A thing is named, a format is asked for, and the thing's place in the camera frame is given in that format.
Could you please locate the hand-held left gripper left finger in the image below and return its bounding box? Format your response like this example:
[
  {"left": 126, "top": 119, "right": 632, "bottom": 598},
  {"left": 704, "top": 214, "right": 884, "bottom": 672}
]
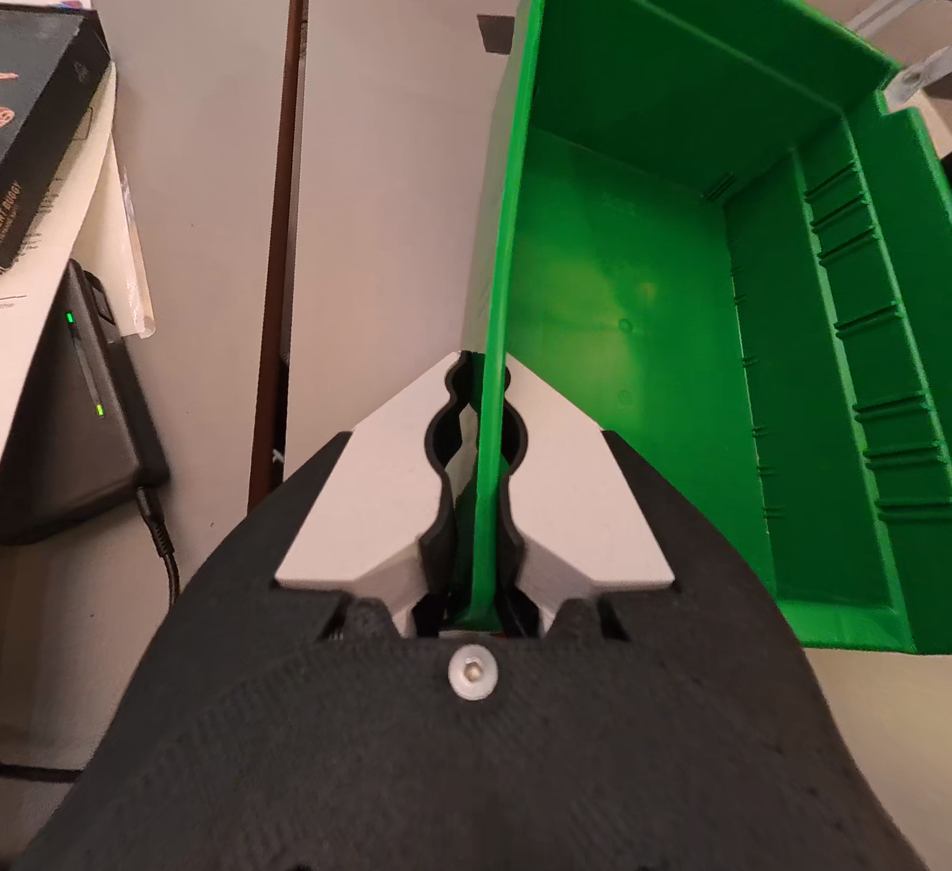
[{"left": 275, "top": 349, "right": 478, "bottom": 639}]

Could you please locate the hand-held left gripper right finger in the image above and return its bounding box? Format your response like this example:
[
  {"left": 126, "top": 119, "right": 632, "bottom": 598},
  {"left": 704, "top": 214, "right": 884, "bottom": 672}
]
[{"left": 500, "top": 356, "right": 676, "bottom": 638}]

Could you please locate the green plastic bin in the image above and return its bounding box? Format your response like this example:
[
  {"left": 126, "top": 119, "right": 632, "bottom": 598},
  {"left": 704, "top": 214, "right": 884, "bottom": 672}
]
[{"left": 454, "top": 0, "right": 952, "bottom": 656}]

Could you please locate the black power adapter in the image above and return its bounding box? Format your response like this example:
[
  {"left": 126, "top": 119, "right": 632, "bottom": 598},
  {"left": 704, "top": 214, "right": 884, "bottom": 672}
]
[{"left": 0, "top": 260, "right": 171, "bottom": 546}]

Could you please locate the printed instruction sheet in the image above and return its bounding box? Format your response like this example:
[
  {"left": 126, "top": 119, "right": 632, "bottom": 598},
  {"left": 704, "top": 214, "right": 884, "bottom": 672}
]
[{"left": 0, "top": 0, "right": 157, "bottom": 340}]

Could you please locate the black model kit box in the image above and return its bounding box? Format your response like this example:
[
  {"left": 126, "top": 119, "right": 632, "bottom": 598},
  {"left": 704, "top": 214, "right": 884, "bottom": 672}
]
[{"left": 0, "top": 4, "right": 113, "bottom": 273}]

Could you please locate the black cable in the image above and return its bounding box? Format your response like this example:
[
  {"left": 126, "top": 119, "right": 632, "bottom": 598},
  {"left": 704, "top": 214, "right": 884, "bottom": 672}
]
[{"left": 134, "top": 486, "right": 183, "bottom": 608}]

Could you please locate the black table cable cover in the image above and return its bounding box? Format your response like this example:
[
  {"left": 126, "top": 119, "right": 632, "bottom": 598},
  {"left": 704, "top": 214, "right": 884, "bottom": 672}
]
[{"left": 476, "top": 14, "right": 518, "bottom": 56}]

